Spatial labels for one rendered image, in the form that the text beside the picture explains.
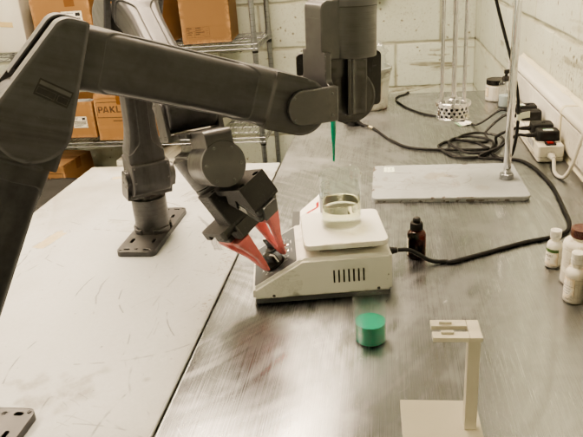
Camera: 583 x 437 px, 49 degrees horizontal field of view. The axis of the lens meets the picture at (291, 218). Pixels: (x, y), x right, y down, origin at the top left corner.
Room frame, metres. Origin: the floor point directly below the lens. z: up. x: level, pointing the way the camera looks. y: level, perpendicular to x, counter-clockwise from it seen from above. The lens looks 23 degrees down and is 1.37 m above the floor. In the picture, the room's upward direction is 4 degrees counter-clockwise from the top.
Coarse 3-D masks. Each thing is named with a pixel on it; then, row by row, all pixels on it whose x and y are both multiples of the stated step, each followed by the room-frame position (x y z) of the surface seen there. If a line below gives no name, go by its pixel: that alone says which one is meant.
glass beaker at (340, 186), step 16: (320, 176) 0.87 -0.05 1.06; (336, 176) 0.89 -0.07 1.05; (352, 176) 0.88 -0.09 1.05; (320, 192) 0.85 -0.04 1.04; (336, 192) 0.83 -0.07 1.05; (352, 192) 0.84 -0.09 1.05; (320, 208) 0.86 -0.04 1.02; (336, 208) 0.83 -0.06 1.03; (352, 208) 0.84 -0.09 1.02; (336, 224) 0.83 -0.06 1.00; (352, 224) 0.84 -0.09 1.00
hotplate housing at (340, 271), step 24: (312, 264) 0.79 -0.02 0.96; (336, 264) 0.79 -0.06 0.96; (360, 264) 0.79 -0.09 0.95; (384, 264) 0.79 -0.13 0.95; (264, 288) 0.79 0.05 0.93; (288, 288) 0.79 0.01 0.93; (312, 288) 0.79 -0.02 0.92; (336, 288) 0.79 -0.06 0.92; (360, 288) 0.79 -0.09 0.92; (384, 288) 0.79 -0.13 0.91
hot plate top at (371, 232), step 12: (312, 216) 0.90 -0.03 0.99; (372, 216) 0.88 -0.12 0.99; (312, 228) 0.86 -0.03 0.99; (360, 228) 0.84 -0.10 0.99; (372, 228) 0.84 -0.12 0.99; (312, 240) 0.81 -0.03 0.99; (324, 240) 0.81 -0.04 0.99; (336, 240) 0.81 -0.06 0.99; (348, 240) 0.80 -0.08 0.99; (360, 240) 0.80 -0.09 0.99; (372, 240) 0.80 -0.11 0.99; (384, 240) 0.80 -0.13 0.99
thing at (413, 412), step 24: (432, 336) 0.50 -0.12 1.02; (456, 336) 0.50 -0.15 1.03; (480, 336) 0.50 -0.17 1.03; (408, 408) 0.54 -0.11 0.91; (432, 408) 0.54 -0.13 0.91; (456, 408) 0.54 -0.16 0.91; (408, 432) 0.51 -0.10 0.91; (432, 432) 0.50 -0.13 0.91; (456, 432) 0.50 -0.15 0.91; (480, 432) 0.50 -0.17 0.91
